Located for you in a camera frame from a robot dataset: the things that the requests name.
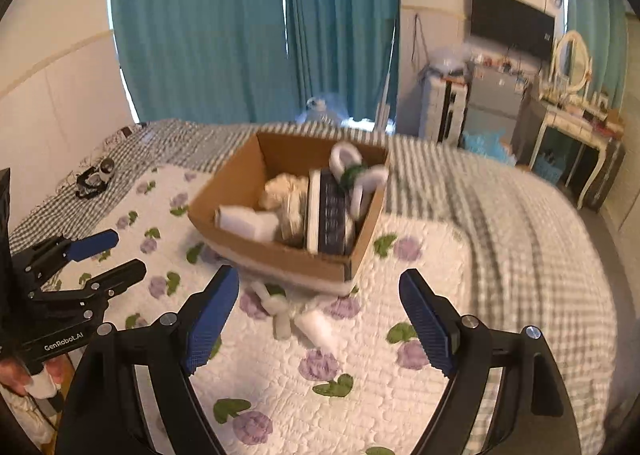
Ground right teal curtain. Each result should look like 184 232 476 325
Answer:
567 0 628 108

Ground white suitcase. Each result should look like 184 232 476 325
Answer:
419 74 469 147

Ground small white sock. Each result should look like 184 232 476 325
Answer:
250 282 292 340
293 309 338 354

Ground blue plastic bag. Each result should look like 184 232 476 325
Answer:
461 131 516 166

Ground clear water jug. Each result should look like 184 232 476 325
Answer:
296 92 349 126

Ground black white small gadget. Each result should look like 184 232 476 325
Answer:
75 157 115 199

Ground black wall television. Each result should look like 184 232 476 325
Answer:
470 0 555 63

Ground left teal curtain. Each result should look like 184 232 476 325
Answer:
111 0 300 124

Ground person's hand white glove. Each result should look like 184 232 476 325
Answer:
0 355 66 397

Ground white sock blue band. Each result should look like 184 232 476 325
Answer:
215 206 280 243

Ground white oval vanity mirror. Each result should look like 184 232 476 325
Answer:
549 30 592 94

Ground floral tissue pouch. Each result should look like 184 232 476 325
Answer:
306 169 356 256

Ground dark striped suitcase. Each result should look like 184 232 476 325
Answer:
584 140 626 212

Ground silver mini fridge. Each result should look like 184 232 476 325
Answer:
463 65 527 143

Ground white quilt purple flowers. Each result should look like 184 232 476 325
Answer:
49 166 472 454

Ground brown cardboard box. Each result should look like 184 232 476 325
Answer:
188 132 390 296

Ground middle teal curtain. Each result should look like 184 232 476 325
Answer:
285 0 400 120

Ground cream knitted flower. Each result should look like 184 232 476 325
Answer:
258 173 309 247

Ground grey checked duvet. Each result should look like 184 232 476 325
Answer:
10 120 616 454

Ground white dressing table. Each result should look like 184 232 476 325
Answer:
519 94 626 211

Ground teal curtain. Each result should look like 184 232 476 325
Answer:
567 0 628 108
111 0 300 124
285 0 400 120

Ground blue laundry basket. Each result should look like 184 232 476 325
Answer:
533 149 566 185

